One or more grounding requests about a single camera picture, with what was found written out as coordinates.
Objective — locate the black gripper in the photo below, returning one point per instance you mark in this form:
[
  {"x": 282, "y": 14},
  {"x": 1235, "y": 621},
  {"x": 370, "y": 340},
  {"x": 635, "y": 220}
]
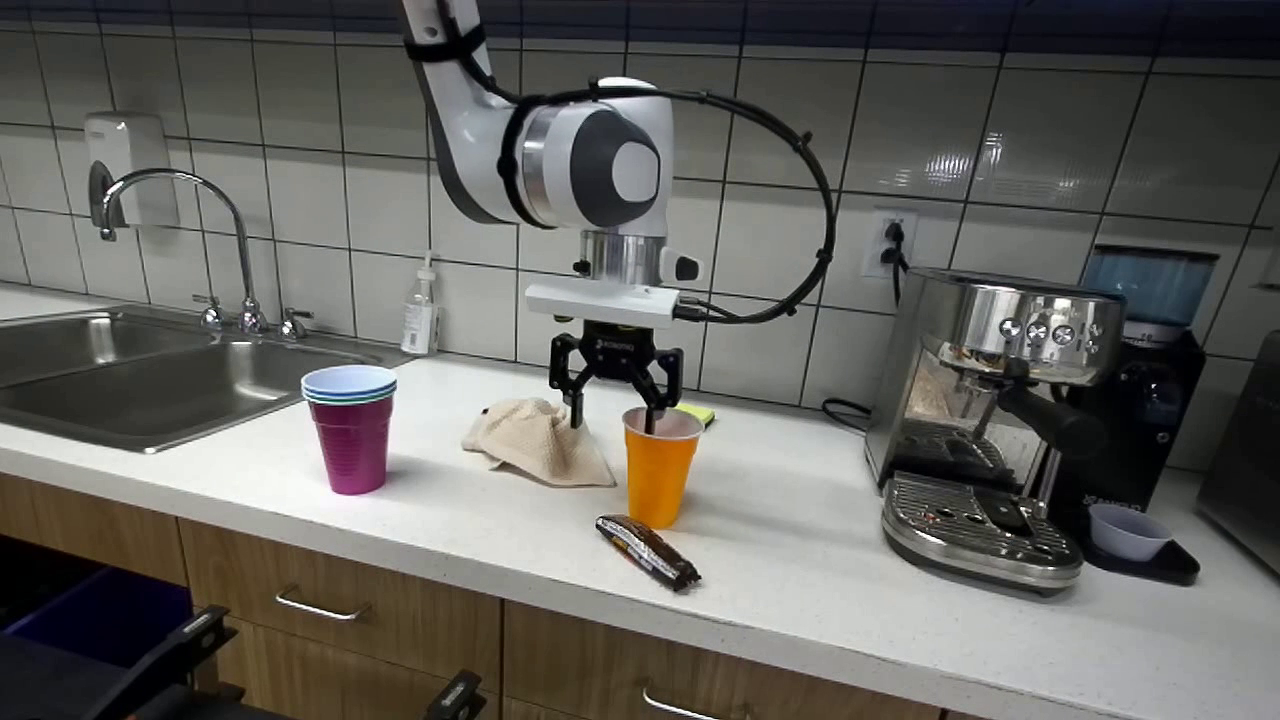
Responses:
[{"x": 619, "y": 344}]

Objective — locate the orange plastic cup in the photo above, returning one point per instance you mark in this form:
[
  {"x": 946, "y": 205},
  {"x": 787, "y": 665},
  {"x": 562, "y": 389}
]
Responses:
[{"x": 662, "y": 475}]

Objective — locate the blue plastic cup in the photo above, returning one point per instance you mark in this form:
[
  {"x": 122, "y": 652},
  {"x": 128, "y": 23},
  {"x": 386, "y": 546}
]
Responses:
[{"x": 344, "y": 386}]

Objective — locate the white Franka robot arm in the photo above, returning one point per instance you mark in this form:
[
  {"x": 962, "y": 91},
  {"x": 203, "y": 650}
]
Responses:
[{"x": 480, "y": 134}]

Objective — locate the yellow sponge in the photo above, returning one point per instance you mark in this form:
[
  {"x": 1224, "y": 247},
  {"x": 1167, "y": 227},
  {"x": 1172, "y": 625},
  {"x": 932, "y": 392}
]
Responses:
[{"x": 702, "y": 414}]

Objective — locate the beige folded cloth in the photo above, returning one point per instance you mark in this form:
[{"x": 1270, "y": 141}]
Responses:
[{"x": 543, "y": 445}]

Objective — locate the black snack bar wrapper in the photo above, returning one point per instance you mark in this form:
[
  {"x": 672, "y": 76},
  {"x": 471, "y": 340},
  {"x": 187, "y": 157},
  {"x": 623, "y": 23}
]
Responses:
[{"x": 650, "y": 553}]

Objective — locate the clear soap pump bottle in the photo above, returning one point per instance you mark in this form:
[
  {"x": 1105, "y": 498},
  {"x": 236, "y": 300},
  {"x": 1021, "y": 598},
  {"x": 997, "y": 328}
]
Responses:
[{"x": 422, "y": 323}]

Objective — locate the magenta plastic cup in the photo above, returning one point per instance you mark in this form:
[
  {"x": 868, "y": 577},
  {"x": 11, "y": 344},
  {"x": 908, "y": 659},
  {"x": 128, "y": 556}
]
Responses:
[{"x": 354, "y": 452}]

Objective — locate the wooden cabinet drawer front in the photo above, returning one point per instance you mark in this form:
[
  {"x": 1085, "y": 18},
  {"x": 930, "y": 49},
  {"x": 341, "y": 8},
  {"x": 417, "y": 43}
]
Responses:
[
  {"x": 403, "y": 625},
  {"x": 587, "y": 665}
]

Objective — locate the silver espresso machine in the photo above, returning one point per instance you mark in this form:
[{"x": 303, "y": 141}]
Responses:
[{"x": 984, "y": 441}]

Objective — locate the chrome faucet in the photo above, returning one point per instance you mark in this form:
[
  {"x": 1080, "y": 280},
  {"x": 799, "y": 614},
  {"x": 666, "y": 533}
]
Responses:
[{"x": 240, "y": 247}]

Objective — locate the stainless steel sink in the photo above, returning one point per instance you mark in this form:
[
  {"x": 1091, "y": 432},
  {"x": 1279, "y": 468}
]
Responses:
[{"x": 146, "y": 386}]

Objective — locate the small translucent cup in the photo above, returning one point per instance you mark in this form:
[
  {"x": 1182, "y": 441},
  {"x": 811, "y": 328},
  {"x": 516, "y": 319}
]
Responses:
[{"x": 1125, "y": 531}]

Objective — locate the black coffee grinder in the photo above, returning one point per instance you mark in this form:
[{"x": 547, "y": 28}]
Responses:
[{"x": 1154, "y": 386}]

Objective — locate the wooden under-sink cabinet panel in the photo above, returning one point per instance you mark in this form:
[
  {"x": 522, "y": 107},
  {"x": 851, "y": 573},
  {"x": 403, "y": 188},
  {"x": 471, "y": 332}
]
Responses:
[{"x": 92, "y": 526}]

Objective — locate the blue plastic bin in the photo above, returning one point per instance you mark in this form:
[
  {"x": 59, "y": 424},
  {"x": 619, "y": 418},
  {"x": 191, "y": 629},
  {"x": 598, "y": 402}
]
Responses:
[{"x": 104, "y": 621}]

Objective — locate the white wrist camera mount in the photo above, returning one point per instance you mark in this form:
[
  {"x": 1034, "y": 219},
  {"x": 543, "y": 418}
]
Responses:
[{"x": 603, "y": 300}]

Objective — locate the white wall outlet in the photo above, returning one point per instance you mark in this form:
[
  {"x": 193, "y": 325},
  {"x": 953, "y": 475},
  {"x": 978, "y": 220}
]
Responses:
[{"x": 873, "y": 260}]

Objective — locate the white wall soap dispenser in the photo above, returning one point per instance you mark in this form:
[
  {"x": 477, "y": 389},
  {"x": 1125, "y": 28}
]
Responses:
[{"x": 125, "y": 167}]

